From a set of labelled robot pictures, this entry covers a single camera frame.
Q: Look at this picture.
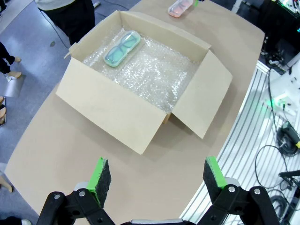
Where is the clear bubble wrap sheet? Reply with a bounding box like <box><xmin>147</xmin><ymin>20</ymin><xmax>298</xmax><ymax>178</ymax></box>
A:
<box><xmin>82</xmin><ymin>27</ymin><xmax>200</xmax><ymax>116</ymax></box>

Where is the person in maroon top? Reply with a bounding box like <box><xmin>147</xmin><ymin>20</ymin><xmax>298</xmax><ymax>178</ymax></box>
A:
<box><xmin>0</xmin><ymin>42</ymin><xmax>23</xmax><ymax>78</ymax></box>

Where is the grey metal base plate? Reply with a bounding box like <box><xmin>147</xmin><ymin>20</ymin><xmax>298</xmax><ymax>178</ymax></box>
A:
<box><xmin>3</xmin><ymin>75</ymin><xmax>27</xmax><ymax>98</ymax></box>

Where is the white slatted base frame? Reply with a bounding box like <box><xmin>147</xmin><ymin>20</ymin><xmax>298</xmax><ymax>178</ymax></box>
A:
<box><xmin>180</xmin><ymin>60</ymin><xmax>300</xmax><ymax>225</ymax></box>

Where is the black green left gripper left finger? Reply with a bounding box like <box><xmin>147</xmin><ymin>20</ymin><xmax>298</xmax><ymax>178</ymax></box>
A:
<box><xmin>36</xmin><ymin>156</ymin><xmax>118</xmax><ymax>225</ymax></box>

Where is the green transparent glasses case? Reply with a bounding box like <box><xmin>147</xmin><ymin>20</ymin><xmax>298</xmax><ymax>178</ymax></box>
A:
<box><xmin>103</xmin><ymin>30</ymin><xmax>142</xmax><ymax>68</ymax></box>

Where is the black equipment rack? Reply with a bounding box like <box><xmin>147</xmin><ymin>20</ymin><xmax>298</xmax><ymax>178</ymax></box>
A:
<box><xmin>261</xmin><ymin>0</ymin><xmax>300</xmax><ymax>74</ymax></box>

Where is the thin black looped cable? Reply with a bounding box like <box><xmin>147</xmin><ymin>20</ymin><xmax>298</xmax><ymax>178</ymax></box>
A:
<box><xmin>255</xmin><ymin>145</ymin><xmax>300</xmax><ymax>188</ymax></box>

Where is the pink transparent glasses case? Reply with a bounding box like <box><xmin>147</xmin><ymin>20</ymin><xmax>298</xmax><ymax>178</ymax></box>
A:
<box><xmin>167</xmin><ymin>0</ymin><xmax>195</xmax><ymax>17</ymax></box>

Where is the large open cardboard box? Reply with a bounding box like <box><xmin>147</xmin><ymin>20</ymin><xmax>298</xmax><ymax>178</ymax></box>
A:
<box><xmin>55</xmin><ymin>10</ymin><xmax>233</xmax><ymax>155</ymax></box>

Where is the person in grey hoodie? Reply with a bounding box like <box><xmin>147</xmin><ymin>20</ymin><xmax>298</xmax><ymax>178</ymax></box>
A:
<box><xmin>36</xmin><ymin>0</ymin><xmax>96</xmax><ymax>46</ymax></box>

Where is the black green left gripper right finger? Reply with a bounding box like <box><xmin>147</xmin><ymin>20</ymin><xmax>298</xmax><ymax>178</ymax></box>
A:
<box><xmin>198</xmin><ymin>156</ymin><xmax>282</xmax><ymax>225</ymax></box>

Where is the coiled black cable bundle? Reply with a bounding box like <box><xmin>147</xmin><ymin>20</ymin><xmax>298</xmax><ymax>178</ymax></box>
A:
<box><xmin>276</xmin><ymin>121</ymin><xmax>300</xmax><ymax>156</ymax></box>

